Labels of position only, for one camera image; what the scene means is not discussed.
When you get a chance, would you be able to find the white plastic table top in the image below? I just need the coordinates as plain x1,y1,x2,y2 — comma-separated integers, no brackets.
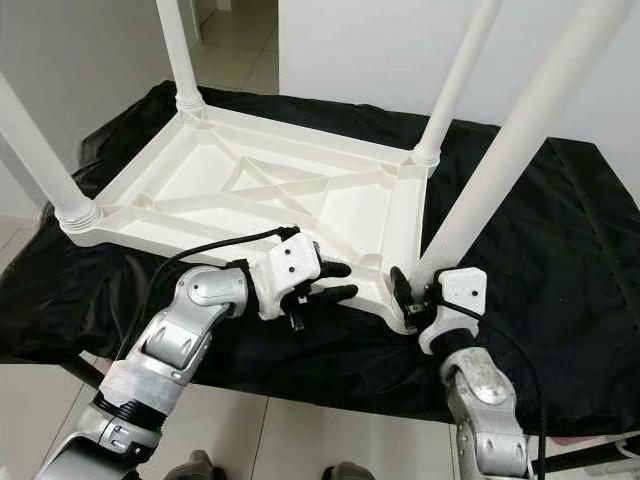
57,103,431,334

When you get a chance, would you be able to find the black cloth table cover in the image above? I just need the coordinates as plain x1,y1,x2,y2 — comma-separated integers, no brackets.
0,80,640,436

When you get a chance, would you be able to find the grey robot right leg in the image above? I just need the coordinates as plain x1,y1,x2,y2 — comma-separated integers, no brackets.
320,460,376,480

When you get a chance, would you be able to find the grey robot leg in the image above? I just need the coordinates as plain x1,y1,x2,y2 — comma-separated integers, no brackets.
170,450,226,480
320,460,376,480

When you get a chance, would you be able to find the grey robot left leg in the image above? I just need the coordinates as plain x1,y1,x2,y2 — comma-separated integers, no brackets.
170,450,226,480

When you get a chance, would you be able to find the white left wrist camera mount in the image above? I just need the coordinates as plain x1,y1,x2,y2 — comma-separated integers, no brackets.
253,235,326,321

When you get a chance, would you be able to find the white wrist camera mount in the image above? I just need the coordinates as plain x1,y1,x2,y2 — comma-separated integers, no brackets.
253,235,326,321
418,265,489,356

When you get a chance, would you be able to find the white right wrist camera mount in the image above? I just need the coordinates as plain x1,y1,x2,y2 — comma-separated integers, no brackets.
418,265,489,356

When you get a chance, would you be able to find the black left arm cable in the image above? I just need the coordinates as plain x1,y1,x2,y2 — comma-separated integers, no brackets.
120,228,301,361

